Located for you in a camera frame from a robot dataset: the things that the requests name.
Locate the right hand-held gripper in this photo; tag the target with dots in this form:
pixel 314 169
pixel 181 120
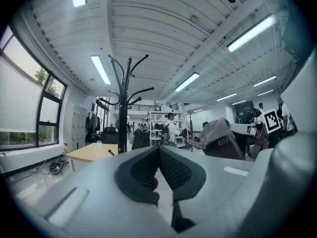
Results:
pixel 271 120

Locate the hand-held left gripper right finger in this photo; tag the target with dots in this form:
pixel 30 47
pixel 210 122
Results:
pixel 180 175

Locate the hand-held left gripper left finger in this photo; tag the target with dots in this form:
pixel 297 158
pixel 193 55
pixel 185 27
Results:
pixel 138 172

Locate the black metal coat rack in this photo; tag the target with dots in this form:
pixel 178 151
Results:
pixel 122 123

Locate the grey baseball cap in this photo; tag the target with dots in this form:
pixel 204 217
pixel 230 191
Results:
pixel 218 137

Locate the brown wooden coat stand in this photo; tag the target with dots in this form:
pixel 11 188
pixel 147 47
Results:
pixel 189 128

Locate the black office chair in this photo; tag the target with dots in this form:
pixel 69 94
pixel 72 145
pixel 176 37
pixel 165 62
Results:
pixel 141 139
pixel 110 135

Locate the light wooden table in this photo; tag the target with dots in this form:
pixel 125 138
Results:
pixel 99 151

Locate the white shelving unit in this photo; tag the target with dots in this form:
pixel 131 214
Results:
pixel 149 123

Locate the black balcony railing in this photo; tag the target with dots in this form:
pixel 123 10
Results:
pixel 143 107

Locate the clear plastic water jug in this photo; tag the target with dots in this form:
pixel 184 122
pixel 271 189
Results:
pixel 66 149

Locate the grey metal lockers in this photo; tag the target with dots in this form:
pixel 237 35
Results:
pixel 75 125

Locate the person's torso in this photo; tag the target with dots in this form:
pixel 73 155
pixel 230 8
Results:
pixel 297 28

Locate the large black-framed window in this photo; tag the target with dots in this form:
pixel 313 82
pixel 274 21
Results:
pixel 19 103

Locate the clothes rail with garments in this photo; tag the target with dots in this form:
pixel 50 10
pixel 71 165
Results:
pixel 92 123

